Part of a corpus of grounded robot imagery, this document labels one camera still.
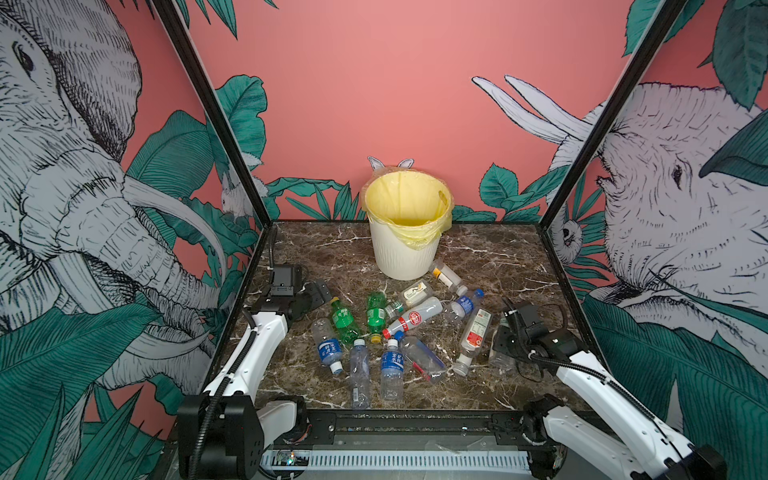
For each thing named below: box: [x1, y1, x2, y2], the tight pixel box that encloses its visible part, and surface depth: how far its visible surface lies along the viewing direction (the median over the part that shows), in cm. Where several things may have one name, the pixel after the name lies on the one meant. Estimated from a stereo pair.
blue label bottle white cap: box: [381, 338, 405, 403], surface depth 83 cm
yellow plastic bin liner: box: [362, 166, 454, 250], surface depth 97 cm
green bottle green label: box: [367, 292, 386, 344], surface depth 91 cm
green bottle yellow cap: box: [331, 296, 361, 347], surface depth 90 cm
